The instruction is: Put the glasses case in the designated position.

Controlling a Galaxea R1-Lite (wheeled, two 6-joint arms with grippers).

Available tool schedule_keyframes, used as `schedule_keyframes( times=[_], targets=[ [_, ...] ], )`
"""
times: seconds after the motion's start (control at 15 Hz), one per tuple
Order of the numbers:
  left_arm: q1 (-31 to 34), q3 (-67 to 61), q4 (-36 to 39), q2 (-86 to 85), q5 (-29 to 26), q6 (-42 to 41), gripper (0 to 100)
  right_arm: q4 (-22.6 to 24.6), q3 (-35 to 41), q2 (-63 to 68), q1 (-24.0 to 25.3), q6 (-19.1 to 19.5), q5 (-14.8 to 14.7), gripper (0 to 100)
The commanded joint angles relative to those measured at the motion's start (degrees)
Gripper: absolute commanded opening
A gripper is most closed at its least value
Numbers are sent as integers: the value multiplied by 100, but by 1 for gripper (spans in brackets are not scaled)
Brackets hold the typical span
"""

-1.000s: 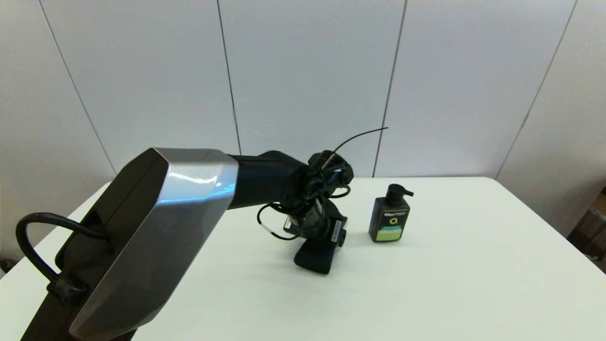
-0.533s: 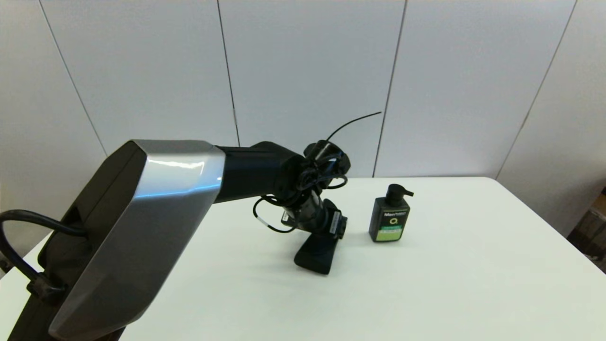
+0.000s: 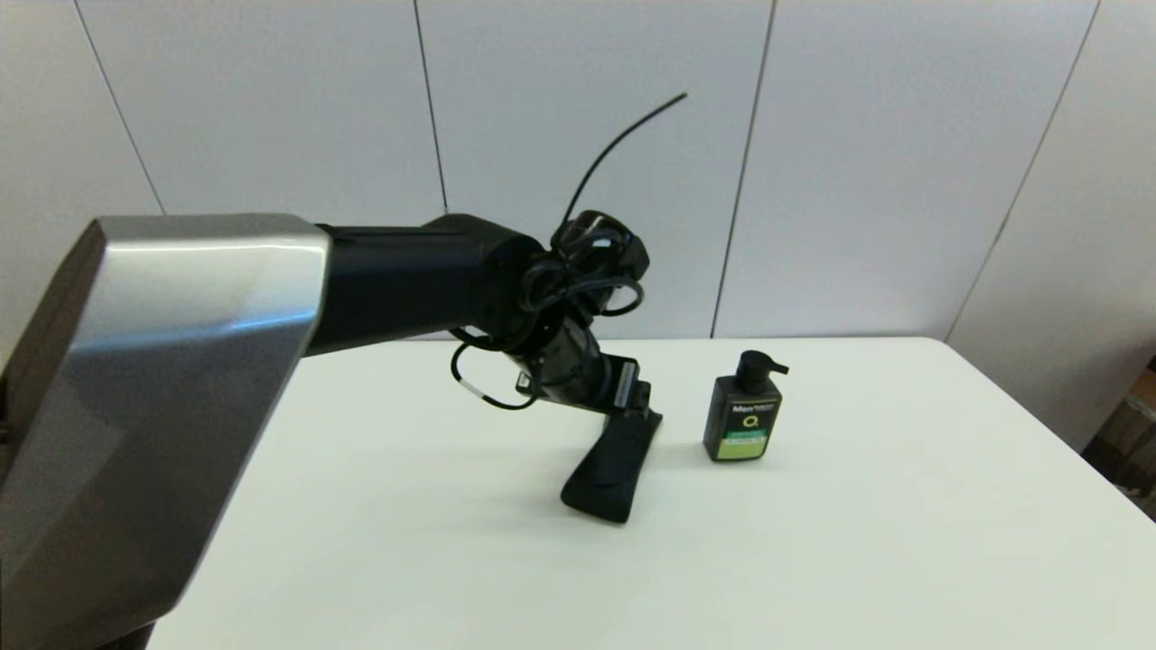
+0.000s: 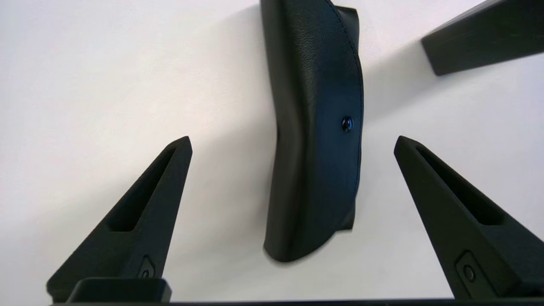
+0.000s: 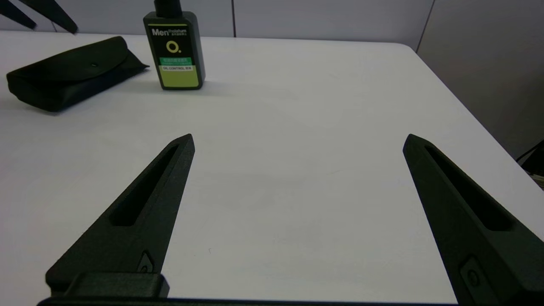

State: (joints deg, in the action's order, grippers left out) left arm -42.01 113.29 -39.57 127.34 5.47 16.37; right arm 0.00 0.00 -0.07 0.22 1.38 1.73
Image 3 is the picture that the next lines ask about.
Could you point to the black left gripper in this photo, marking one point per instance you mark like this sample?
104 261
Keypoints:
578 370

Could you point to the black leather glasses case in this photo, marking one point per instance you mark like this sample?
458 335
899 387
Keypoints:
607 474

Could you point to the black pump bottle green label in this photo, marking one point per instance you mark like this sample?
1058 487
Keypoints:
742 424

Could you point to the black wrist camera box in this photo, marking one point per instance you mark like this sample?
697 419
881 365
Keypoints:
603 244

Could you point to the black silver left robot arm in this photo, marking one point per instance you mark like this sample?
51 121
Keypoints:
181 361

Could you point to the dark background equipment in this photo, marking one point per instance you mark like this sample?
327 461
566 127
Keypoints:
1124 442

